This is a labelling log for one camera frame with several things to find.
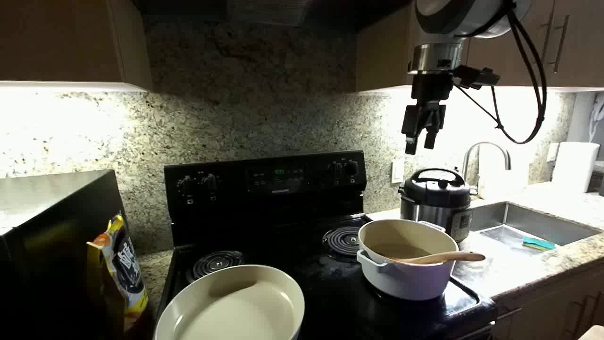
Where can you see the black electric stove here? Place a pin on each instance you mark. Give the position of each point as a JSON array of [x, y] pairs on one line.
[[264, 183]]

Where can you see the dark range hood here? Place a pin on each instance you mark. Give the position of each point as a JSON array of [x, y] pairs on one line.
[[266, 13]]

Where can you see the wooden spoon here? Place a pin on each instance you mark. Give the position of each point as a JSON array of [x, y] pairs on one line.
[[453, 256]]

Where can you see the yellow black snack bag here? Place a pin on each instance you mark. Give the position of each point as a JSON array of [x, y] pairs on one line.
[[123, 271]]

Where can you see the teal sponge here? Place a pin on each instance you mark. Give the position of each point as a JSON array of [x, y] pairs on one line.
[[540, 245]]

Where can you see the white round shallow pan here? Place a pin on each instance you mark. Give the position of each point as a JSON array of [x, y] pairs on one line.
[[238, 315]]

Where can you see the wooden base cabinet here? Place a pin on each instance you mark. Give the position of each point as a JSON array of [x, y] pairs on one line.
[[553, 309]]

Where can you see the white wall outlet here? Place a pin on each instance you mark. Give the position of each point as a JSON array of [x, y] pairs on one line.
[[396, 173]]

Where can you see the white paper towel roll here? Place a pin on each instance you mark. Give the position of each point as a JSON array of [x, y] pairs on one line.
[[576, 167]]

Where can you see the wooden wall cabinet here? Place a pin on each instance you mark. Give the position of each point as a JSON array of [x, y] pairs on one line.
[[62, 39], [383, 50]]

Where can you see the steel kitchen sink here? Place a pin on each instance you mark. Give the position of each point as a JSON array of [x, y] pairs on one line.
[[540, 224]]

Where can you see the chrome sink faucet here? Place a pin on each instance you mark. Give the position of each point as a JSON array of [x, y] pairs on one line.
[[483, 145]]

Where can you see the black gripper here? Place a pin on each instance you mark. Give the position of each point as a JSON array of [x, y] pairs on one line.
[[430, 92]]

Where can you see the black microwave oven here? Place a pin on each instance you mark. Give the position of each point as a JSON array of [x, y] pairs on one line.
[[49, 266]]

